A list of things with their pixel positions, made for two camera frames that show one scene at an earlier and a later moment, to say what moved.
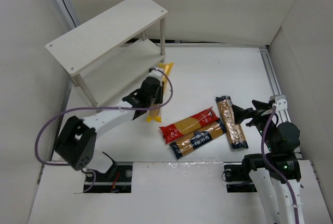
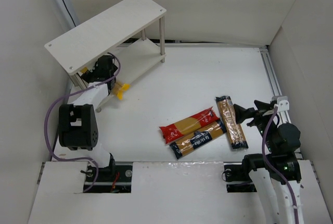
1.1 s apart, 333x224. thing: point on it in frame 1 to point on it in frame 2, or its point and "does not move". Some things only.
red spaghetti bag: x=179 y=128 does not move
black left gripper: x=158 y=94 to x=91 y=74
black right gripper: x=250 y=113 does not move
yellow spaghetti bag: x=155 y=115 to x=117 y=88
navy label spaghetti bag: x=181 y=147 does not move
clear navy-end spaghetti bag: x=234 y=131 does not move
